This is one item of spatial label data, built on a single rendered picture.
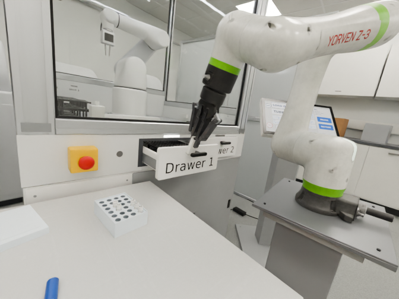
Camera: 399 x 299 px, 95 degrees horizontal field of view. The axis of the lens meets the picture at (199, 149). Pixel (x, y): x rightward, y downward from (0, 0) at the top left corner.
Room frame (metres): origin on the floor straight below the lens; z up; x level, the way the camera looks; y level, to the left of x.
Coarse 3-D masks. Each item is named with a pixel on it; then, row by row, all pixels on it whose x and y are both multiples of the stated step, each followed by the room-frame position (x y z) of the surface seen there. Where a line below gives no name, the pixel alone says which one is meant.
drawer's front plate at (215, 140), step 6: (210, 138) 0.91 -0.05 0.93; (216, 138) 0.94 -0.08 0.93; (222, 138) 0.98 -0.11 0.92; (228, 138) 1.01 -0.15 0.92; (234, 138) 1.05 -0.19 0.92; (204, 144) 0.89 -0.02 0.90; (234, 144) 1.06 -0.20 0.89; (222, 150) 0.99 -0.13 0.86; (228, 150) 1.02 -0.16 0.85; (234, 150) 1.06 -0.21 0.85; (222, 156) 0.99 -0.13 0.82
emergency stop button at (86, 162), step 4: (84, 156) 0.49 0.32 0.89; (88, 156) 0.50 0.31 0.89; (80, 160) 0.48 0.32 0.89; (84, 160) 0.48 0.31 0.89; (88, 160) 0.49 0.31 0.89; (92, 160) 0.50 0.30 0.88; (80, 164) 0.48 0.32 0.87; (84, 164) 0.48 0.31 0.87; (88, 164) 0.49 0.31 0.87; (92, 164) 0.50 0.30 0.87; (84, 168) 0.48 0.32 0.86; (88, 168) 0.49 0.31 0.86
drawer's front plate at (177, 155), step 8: (208, 144) 0.74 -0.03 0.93; (216, 144) 0.76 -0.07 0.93; (160, 152) 0.56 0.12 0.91; (168, 152) 0.58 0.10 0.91; (176, 152) 0.61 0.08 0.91; (184, 152) 0.63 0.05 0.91; (208, 152) 0.72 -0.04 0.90; (216, 152) 0.75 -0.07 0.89; (160, 160) 0.57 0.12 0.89; (168, 160) 0.59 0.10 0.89; (176, 160) 0.61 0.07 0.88; (184, 160) 0.63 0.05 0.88; (192, 160) 0.66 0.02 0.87; (200, 160) 0.69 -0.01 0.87; (208, 160) 0.72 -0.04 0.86; (216, 160) 0.76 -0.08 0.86; (160, 168) 0.57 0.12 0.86; (168, 168) 0.59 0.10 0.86; (200, 168) 0.70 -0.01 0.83; (208, 168) 0.73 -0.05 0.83; (160, 176) 0.57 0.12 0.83; (168, 176) 0.59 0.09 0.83; (176, 176) 0.62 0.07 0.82
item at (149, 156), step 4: (144, 148) 0.68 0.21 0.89; (144, 152) 0.67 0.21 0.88; (148, 152) 0.65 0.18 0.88; (152, 152) 0.63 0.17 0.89; (156, 152) 0.63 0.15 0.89; (144, 156) 0.67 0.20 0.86; (148, 156) 0.64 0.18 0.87; (152, 156) 0.63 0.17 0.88; (156, 156) 0.61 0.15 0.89; (144, 160) 0.67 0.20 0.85; (148, 160) 0.64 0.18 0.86; (152, 160) 0.63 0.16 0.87; (148, 164) 0.64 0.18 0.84; (152, 164) 0.62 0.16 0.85
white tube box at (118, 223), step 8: (96, 200) 0.43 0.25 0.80; (104, 200) 0.44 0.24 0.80; (112, 200) 0.45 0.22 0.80; (120, 200) 0.46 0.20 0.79; (128, 200) 0.46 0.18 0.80; (96, 208) 0.42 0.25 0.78; (104, 208) 0.41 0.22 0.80; (112, 208) 0.41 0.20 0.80; (128, 208) 0.42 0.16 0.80; (144, 208) 0.42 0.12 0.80; (104, 216) 0.39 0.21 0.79; (112, 216) 0.39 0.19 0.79; (120, 216) 0.38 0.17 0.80; (128, 216) 0.39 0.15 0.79; (136, 216) 0.39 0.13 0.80; (144, 216) 0.41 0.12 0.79; (104, 224) 0.39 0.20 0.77; (112, 224) 0.36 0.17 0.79; (120, 224) 0.36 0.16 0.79; (128, 224) 0.38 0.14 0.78; (136, 224) 0.39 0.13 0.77; (144, 224) 0.41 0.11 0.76; (112, 232) 0.36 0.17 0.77; (120, 232) 0.36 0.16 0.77; (128, 232) 0.38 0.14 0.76
